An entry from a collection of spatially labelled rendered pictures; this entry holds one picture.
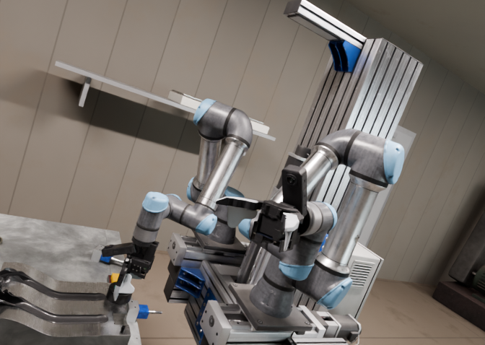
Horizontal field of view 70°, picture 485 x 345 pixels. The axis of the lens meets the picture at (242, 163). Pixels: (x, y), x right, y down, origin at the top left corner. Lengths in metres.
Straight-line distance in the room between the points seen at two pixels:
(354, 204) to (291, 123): 2.86
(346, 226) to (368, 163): 0.20
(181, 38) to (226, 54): 0.46
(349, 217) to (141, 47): 2.55
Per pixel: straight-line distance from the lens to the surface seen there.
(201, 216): 1.17
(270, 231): 0.67
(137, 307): 1.35
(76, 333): 1.15
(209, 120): 1.30
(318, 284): 1.10
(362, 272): 1.61
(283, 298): 1.19
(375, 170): 1.03
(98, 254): 1.64
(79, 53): 3.19
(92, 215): 3.49
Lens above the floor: 1.61
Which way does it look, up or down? 8 degrees down
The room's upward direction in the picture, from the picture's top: 20 degrees clockwise
